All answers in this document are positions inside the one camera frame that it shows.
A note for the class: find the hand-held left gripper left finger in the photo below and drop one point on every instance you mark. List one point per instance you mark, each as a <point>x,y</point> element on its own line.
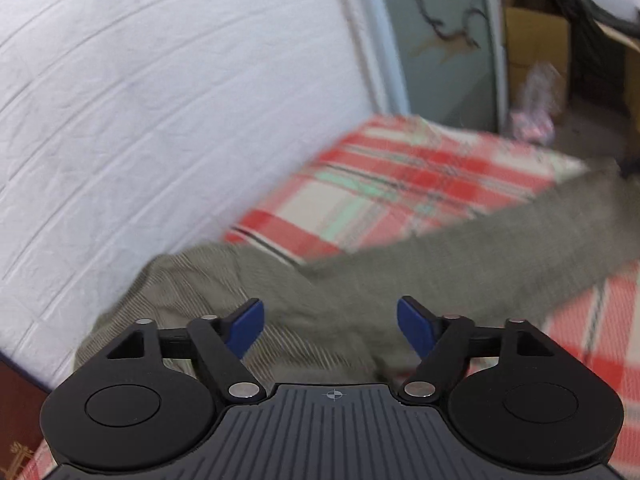
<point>247,327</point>

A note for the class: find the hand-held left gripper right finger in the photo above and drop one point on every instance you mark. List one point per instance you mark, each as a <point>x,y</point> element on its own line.
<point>415,325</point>

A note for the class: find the olive patterned garment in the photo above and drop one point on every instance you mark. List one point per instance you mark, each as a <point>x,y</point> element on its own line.
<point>450,270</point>

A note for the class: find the red plaid bed sheet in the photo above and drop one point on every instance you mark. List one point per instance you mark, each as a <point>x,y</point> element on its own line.
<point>400,175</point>

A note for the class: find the brown wooden headboard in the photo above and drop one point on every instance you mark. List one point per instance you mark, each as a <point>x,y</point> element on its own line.
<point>17,410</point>

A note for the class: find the clear plastic bag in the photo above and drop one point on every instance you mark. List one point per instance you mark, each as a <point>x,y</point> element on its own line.
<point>537,105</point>

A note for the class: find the pale green door with drawing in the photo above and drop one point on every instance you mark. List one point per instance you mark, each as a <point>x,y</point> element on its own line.
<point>440,70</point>

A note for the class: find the brown cardboard box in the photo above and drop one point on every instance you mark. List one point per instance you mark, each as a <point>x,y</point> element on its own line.
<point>537,40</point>

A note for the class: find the white door frame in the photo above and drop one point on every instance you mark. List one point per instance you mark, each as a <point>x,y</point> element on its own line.
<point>367,35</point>

